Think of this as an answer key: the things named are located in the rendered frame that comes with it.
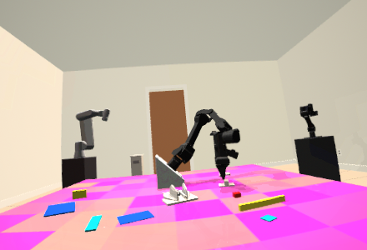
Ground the small red block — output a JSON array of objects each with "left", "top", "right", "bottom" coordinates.
[{"left": 232, "top": 192, "right": 241, "bottom": 198}]

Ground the blue flat bar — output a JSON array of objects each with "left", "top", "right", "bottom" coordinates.
[{"left": 117, "top": 210, "right": 154, "bottom": 225}]

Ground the yellow long bar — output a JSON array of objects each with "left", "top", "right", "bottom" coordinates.
[{"left": 239, "top": 195, "right": 285, "bottom": 211}]

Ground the cyan flat square tile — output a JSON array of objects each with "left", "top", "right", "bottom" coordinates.
[{"left": 260, "top": 215, "right": 277, "bottom": 222}]

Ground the cyan flat bar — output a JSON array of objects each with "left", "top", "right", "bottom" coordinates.
[{"left": 84, "top": 215, "right": 102, "bottom": 232}]

